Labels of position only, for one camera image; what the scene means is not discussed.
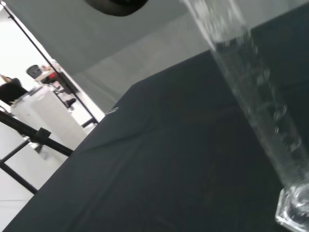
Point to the white cabinet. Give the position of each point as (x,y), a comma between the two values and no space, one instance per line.
(48,111)

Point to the black office chair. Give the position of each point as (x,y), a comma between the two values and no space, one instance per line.
(33,71)

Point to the black table cloth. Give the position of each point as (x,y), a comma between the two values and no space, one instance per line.
(157,157)

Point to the black stand pole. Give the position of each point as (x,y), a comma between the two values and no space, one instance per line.
(51,65)

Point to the person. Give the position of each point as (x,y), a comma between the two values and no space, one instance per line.
(9,90)

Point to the black tripod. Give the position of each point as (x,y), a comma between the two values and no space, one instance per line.
(42,136)

